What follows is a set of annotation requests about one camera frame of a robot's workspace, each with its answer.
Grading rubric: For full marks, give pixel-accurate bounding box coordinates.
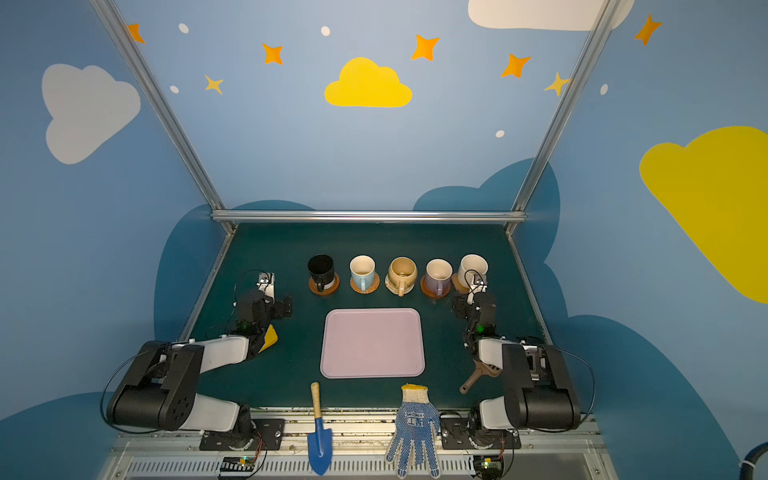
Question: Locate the white mug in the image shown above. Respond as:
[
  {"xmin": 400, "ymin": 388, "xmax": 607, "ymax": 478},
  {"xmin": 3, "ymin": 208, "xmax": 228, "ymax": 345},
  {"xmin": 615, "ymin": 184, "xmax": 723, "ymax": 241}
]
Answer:
[{"xmin": 458, "ymin": 254, "xmax": 488, "ymax": 290}]

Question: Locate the lilac mug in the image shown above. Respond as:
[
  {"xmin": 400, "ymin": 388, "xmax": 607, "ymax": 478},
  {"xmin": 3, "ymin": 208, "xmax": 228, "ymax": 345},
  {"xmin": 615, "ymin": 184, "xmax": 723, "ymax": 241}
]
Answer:
[{"xmin": 425, "ymin": 258, "xmax": 453, "ymax": 281}]

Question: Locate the brown wooden coaster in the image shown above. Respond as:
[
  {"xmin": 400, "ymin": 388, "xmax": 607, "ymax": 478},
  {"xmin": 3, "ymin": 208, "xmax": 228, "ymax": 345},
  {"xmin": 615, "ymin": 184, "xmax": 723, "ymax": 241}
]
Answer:
[
  {"xmin": 308, "ymin": 273, "xmax": 340, "ymax": 297},
  {"xmin": 420, "ymin": 275, "xmax": 452, "ymax": 299}
]

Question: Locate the black mug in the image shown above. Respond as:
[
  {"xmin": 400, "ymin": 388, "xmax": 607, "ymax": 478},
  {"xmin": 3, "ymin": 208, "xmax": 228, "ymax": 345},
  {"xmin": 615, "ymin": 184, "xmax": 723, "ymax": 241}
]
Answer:
[{"xmin": 307, "ymin": 254, "xmax": 335, "ymax": 290}]

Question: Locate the yellow mug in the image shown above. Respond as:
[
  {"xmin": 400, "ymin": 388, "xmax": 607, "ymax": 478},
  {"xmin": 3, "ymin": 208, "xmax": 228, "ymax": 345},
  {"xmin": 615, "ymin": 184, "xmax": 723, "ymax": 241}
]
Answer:
[{"xmin": 387, "ymin": 257, "xmax": 418, "ymax": 288}]

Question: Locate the light blue mug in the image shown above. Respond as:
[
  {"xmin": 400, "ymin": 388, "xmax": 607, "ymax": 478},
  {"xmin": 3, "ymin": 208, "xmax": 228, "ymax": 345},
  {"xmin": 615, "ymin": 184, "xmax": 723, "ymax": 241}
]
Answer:
[{"xmin": 350, "ymin": 255, "xmax": 376, "ymax": 293}]

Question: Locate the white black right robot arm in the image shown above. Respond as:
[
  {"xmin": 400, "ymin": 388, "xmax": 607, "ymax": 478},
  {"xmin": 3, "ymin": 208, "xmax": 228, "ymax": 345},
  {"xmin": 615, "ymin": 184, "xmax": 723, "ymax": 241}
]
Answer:
[{"xmin": 451, "ymin": 292, "xmax": 582, "ymax": 432}]

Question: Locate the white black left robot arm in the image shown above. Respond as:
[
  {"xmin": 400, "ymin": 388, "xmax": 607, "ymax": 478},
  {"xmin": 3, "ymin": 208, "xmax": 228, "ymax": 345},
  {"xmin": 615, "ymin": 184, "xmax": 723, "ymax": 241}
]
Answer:
[{"xmin": 99, "ymin": 289, "xmax": 293, "ymax": 440}]

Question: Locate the flower-shaped cork coaster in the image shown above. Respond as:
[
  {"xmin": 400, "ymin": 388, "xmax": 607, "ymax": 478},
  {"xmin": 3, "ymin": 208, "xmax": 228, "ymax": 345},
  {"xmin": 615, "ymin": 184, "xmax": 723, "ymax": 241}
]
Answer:
[{"xmin": 451, "ymin": 273, "xmax": 469, "ymax": 295}]

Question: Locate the yellow plastic scoop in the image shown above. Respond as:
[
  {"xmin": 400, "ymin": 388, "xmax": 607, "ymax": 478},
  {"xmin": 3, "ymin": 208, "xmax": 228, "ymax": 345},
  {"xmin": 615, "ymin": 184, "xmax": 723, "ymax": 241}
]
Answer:
[{"xmin": 259, "ymin": 324, "xmax": 278, "ymax": 352}]

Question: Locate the brown slotted scoop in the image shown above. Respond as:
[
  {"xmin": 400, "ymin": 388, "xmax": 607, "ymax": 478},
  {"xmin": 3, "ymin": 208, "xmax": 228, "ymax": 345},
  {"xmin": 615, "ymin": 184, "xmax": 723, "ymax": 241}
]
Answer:
[{"xmin": 459, "ymin": 359, "xmax": 502, "ymax": 395}]

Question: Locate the lilac plastic tray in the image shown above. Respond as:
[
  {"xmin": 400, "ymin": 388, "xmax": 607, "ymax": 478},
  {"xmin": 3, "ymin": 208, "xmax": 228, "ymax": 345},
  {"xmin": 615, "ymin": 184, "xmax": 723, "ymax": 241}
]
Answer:
[{"xmin": 320, "ymin": 308, "xmax": 426, "ymax": 379}]

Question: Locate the blue dotted work glove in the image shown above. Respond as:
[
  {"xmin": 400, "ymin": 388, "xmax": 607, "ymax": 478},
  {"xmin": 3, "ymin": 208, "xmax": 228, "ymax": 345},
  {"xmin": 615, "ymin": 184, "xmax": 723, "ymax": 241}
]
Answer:
[{"xmin": 386, "ymin": 384, "xmax": 441, "ymax": 479}]

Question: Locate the blue garden trowel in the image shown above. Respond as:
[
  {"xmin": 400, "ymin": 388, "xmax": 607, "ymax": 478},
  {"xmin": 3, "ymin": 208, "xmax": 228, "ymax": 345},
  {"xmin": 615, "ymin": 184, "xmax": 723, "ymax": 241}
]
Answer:
[{"xmin": 307, "ymin": 382, "xmax": 333, "ymax": 476}]

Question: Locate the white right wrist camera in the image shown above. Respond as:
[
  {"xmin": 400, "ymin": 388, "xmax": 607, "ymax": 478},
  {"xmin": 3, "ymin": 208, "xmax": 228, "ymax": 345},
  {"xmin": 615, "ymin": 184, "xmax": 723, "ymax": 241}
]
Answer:
[{"xmin": 465, "ymin": 270, "xmax": 487, "ymax": 305}]

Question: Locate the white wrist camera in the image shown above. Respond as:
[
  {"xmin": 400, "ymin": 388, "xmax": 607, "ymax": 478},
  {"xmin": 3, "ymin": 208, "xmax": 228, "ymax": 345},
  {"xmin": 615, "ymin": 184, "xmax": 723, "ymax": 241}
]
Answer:
[
  {"xmin": 256, "ymin": 272, "xmax": 275, "ymax": 299},
  {"xmin": 465, "ymin": 270, "xmax": 487, "ymax": 305}
]

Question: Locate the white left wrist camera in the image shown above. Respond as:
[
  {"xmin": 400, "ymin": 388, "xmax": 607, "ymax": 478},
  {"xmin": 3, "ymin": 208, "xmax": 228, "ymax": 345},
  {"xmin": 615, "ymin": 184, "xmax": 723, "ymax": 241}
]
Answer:
[{"xmin": 256, "ymin": 272, "xmax": 275, "ymax": 299}]

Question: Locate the white multicolour rope coaster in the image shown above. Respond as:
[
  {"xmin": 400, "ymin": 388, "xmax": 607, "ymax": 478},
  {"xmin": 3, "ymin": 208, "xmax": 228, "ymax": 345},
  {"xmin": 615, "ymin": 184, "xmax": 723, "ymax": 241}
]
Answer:
[{"xmin": 385, "ymin": 276, "xmax": 414, "ymax": 297}]

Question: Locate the aluminium rear frame rail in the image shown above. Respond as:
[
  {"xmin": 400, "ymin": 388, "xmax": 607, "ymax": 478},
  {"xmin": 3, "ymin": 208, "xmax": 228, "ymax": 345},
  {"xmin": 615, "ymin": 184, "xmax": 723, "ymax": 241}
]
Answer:
[{"xmin": 211, "ymin": 209, "xmax": 526, "ymax": 223}]

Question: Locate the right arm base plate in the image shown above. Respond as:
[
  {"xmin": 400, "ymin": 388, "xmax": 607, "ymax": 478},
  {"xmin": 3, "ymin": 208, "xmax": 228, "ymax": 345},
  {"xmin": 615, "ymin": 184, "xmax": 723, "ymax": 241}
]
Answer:
[{"xmin": 440, "ymin": 417, "xmax": 521, "ymax": 450}]

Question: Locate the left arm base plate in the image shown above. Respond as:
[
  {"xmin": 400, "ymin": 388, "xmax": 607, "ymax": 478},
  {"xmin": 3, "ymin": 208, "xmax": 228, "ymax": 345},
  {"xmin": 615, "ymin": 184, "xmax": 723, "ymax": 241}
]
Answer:
[{"xmin": 199, "ymin": 418, "xmax": 285, "ymax": 452}]

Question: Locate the left aluminium frame post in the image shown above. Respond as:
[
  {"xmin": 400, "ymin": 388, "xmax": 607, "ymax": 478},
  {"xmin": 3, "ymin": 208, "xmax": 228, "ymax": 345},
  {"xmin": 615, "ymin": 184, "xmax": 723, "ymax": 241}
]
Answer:
[{"xmin": 90, "ymin": 0, "xmax": 225, "ymax": 211}]

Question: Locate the aluminium frame post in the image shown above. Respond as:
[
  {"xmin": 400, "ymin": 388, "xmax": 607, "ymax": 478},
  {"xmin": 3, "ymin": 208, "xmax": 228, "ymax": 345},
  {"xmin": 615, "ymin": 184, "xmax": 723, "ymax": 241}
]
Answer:
[
  {"xmin": 90, "ymin": 0, "xmax": 225, "ymax": 211},
  {"xmin": 505, "ymin": 0, "xmax": 623, "ymax": 241}
]

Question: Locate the right aluminium frame post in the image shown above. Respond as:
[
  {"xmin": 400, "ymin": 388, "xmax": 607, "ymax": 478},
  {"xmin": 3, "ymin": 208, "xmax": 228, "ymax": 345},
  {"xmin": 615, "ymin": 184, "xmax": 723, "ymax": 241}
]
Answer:
[{"xmin": 505, "ymin": 0, "xmax": 623, "ymax": 241}]

